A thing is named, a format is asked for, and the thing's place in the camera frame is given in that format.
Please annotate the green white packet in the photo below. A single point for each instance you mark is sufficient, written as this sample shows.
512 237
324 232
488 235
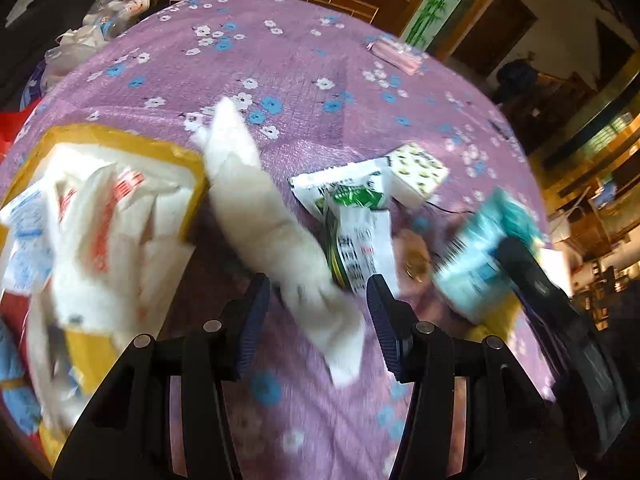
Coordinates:
360 240

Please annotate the white red packets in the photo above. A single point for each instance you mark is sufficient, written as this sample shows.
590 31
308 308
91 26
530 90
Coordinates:
100 220

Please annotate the white blue gauze packets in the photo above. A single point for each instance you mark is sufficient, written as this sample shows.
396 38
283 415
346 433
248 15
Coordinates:
20 240

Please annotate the brown wooden door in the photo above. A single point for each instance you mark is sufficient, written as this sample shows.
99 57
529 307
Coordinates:
495 25

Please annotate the blue packet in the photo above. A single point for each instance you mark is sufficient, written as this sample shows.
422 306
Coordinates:
15 375

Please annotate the black sofa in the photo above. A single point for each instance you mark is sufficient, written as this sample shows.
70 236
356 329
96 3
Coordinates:
35 35

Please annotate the red shopping bag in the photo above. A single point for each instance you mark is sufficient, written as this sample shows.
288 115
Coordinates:
7 125

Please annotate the yellow green patterned tissue pack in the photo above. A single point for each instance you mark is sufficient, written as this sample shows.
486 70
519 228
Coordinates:
417 175

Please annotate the white foam box yellow tape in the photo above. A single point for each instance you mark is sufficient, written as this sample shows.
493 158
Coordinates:
125 140

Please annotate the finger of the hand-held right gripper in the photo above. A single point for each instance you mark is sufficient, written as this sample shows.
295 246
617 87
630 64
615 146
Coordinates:
530 275

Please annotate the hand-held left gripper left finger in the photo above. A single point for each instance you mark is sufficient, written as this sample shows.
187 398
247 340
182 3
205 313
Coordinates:
252 330

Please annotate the teal packet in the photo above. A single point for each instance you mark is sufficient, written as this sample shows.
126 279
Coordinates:
475 260

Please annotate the dark cloth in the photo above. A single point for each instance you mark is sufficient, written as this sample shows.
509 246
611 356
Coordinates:
515 80

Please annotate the pink face mask pack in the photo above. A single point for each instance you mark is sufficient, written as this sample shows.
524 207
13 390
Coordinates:
397 54

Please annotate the clear plastic bag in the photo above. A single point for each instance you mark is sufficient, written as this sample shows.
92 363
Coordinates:
120 10

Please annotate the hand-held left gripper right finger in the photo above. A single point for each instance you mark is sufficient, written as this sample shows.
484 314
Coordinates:
382 330

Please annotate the white towel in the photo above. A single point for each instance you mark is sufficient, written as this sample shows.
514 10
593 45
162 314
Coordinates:
260 210

